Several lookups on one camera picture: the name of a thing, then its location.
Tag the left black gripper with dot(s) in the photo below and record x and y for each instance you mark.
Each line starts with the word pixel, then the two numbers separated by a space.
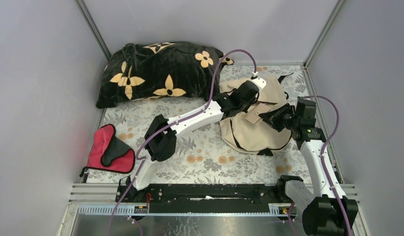
pixel 251 106

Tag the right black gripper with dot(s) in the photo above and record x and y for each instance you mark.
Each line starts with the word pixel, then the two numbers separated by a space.
pixel 273 117

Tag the beige canvas student bag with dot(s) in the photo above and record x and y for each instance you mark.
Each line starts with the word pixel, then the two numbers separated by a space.
pixel 259 138

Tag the tan wooden square block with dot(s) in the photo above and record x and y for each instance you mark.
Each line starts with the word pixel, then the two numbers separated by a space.
pixel 254 112

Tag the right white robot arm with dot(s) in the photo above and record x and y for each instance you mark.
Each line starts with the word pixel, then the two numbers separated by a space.
pixel 326 211

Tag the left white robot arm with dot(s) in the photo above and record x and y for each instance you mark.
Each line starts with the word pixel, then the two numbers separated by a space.
pixel 162 135

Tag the floral patterned table mat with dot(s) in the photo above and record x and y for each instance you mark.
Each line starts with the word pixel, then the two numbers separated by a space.
pixel 202 156

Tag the black floral pillow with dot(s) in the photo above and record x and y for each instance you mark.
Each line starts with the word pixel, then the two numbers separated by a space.
pixel 167 69

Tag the red and black pouch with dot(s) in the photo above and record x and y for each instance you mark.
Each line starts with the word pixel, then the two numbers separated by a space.
pixel 109 153

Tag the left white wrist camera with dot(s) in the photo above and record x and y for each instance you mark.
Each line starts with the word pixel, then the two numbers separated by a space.
pixel 259 82

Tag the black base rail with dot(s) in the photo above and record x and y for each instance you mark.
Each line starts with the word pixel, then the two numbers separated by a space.
pixel 205 198

